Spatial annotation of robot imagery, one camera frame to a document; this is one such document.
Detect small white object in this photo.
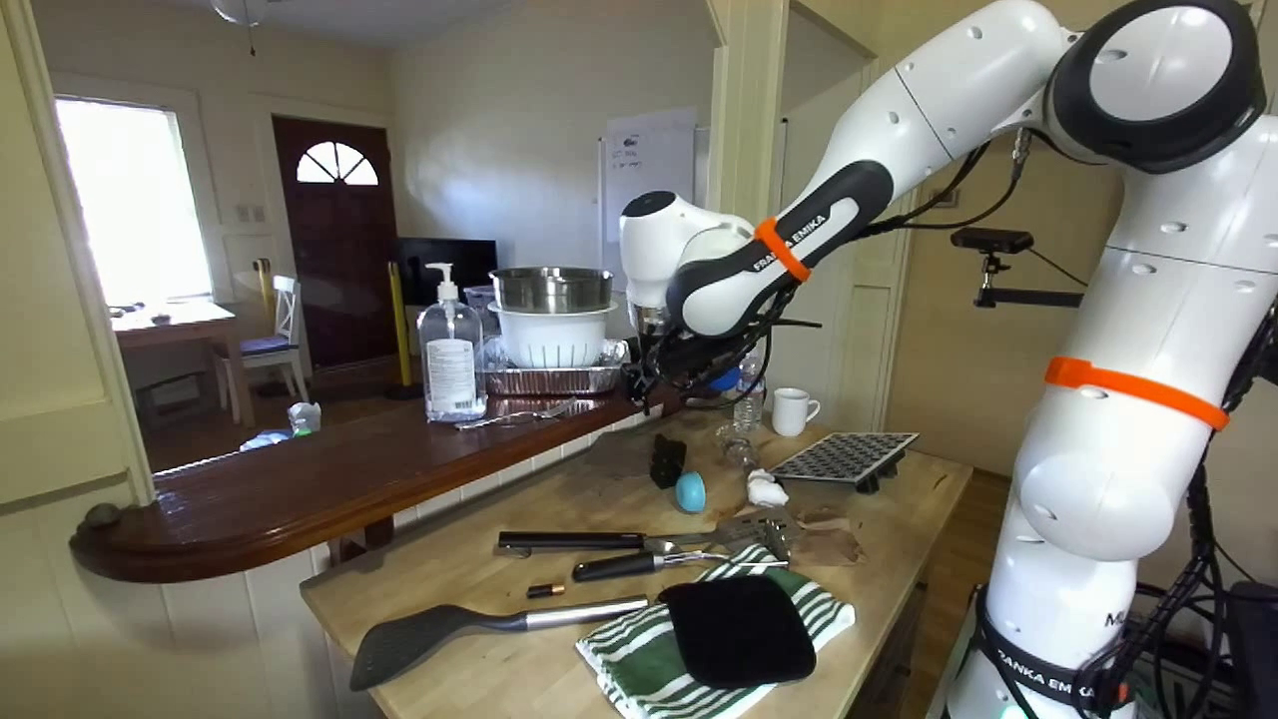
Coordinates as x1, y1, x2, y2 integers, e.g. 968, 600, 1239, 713
742, 467, 797, 511

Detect blue ball with black handle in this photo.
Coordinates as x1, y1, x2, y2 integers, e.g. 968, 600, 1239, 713
646, 430, 717, 518

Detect white plastic strainer basket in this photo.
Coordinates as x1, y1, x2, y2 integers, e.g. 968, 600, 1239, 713
501, 306, 625, 370

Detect white mug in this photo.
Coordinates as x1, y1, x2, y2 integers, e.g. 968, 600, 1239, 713
769, 382, 826, 444

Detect dark wooden counter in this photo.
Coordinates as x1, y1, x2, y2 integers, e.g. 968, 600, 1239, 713
67, 375, 685, 586

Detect metal tray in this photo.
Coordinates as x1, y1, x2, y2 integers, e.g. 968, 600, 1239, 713
477, 354, 635, 404

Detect dark grid panel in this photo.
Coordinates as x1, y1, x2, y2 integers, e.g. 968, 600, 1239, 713
770, 427, 922, 496

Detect clear plastic water bottle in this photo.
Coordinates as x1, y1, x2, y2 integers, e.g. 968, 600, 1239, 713
717, 370, 769, 471

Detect black metal tongs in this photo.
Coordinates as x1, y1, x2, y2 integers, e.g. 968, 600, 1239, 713
492, 516, 790, 563

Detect black monitor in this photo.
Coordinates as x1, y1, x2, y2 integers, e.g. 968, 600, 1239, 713
397, 235, 505, 349

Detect clear hand sanitizer pump bottle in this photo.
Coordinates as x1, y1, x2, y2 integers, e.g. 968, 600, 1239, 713
416, 258, 489, 427

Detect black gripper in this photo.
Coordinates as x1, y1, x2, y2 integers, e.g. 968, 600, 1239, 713
626, 330, 713, 418

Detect black external camera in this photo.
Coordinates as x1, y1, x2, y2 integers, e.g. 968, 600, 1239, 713
948, 225, 1040, 258

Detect dark brown door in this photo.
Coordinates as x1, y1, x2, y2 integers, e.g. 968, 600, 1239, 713
272, 113, 403, 375

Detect white chair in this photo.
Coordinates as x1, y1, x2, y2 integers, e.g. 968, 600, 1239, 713
215, 273, 312, 427

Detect small wooden side table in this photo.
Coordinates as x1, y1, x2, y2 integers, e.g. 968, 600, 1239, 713
114, 297, 243, 430

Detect green white striped towel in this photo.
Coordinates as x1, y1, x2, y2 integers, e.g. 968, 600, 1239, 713
572, 538, 858, 719

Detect bright window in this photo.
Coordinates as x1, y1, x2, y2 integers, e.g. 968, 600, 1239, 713
51, 93, 215, 314

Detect black wrist cables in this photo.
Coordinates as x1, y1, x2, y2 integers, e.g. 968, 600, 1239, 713
693, 125, 1055, 404

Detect black spatula with metal handle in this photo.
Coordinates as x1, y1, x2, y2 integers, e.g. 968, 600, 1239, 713
349, 590, 654, 693

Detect black cloth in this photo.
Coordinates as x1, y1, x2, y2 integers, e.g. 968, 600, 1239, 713
654, 570, 818, 691

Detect yellow stick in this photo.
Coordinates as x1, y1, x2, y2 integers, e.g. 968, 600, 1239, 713
385, 254, 420, 390

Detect black base cables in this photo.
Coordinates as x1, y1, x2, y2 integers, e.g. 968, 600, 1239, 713
1084, 462, 1278, 719

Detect clear plastic bag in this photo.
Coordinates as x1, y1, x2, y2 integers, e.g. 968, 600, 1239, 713
454, 396, 605, 436

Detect stainless steel pot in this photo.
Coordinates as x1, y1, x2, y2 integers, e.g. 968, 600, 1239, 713
492, 265, 620, 318

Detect black handled knife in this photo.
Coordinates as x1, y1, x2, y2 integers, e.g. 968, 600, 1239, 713
572, 543, 731, 586

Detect black box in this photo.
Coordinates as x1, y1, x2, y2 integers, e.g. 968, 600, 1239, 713
1224, 579, 1278, 719

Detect orange strap on forearm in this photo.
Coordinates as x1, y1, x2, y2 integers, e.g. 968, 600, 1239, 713
751, 215, 817, 289

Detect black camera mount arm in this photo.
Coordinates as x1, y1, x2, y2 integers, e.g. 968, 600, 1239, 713
972, 250, 1092, 311

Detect orange strap on lower link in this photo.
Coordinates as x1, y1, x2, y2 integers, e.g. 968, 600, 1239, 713
1042, 351, 1236, 436

